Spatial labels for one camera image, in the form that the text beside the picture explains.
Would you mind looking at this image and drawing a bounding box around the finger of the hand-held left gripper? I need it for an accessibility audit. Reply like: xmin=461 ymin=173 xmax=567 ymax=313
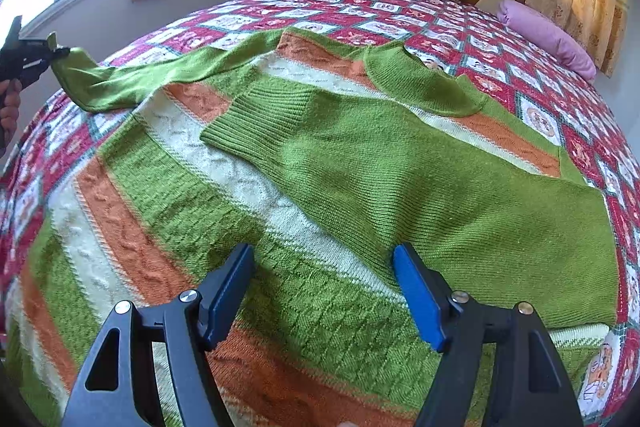
xmin=25 ymin=48 xmax=71 ymax=78
xmin=19 ymin=33 xmax=60 ymax=54

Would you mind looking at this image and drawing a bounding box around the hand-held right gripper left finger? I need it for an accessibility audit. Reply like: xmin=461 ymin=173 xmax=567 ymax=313
xmin=60 ymin=243 xmax=257 ymax=427

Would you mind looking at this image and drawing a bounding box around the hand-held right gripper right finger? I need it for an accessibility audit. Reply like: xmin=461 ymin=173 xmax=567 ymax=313
xmin=392 ymin=243 xmax=583 ymax=427

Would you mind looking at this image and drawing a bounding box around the green striped knit sweater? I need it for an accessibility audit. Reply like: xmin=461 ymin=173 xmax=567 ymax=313
xmin=2 ymin=27 xmax=621 ymax=427

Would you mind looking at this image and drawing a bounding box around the person's left hand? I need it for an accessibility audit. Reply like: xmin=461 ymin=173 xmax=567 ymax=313
xmin=0 ymin=78 xmax=23 ymax=158

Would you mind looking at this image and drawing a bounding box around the purple pillow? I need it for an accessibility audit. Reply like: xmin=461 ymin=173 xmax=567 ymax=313
xmin=496 ymin=0 xmax=598 ymax=81

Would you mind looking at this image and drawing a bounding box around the red printed bear blanket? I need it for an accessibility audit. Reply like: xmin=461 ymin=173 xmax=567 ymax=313
xmin=0 ymin=0 xmax=640 ymax=427

